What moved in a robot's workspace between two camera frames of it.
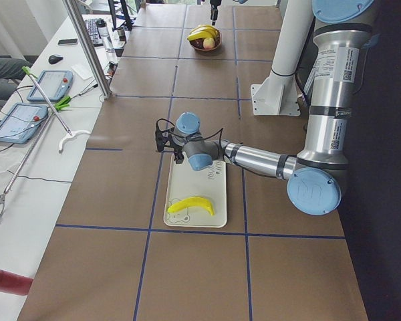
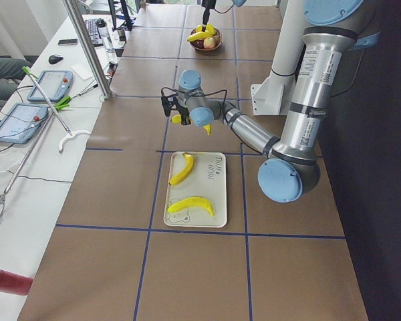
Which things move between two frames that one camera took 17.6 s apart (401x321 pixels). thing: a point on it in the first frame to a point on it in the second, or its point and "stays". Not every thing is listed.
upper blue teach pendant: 55,84 stays
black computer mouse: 53,59 stays
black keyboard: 93,32 stays
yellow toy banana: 192,202 stays
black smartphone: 68,41 stays
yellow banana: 202,31 to 177,119
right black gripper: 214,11 to 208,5
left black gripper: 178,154 to 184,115
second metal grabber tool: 2,196 stays
